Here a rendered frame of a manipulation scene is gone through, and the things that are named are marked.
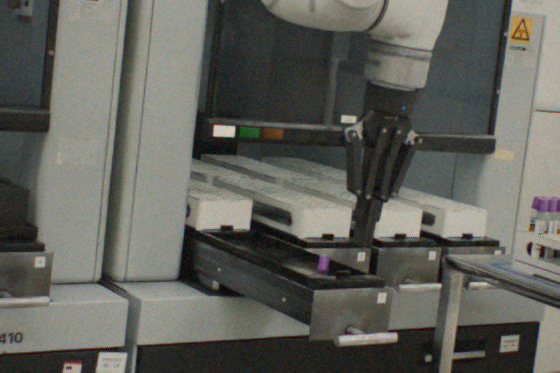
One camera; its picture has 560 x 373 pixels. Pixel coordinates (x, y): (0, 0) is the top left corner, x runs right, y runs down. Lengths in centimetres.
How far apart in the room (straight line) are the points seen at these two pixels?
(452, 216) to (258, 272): 51
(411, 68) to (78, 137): 49
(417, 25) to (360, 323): 42
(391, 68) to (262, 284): 36
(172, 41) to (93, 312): 42
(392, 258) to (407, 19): 50
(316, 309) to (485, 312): 62
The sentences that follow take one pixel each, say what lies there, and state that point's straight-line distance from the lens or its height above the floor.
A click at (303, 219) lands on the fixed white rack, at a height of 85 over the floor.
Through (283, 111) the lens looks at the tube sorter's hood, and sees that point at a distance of 191.
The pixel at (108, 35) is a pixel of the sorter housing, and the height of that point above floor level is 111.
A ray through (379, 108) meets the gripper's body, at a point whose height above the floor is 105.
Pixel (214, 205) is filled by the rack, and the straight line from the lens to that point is 190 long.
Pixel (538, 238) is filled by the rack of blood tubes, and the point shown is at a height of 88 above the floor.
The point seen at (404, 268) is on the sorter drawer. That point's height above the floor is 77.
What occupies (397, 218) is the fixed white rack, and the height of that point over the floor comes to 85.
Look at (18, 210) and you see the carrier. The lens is 173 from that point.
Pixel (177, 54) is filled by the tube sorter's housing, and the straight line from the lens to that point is 182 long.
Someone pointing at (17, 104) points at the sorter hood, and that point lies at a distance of 170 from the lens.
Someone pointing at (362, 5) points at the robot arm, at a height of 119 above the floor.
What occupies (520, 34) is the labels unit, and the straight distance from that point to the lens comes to 224.
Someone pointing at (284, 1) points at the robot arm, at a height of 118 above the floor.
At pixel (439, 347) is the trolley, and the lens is 193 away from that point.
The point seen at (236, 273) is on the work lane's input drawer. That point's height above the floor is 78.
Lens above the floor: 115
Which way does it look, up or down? 7 degrees down
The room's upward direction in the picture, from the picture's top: 7 degrees clockwise
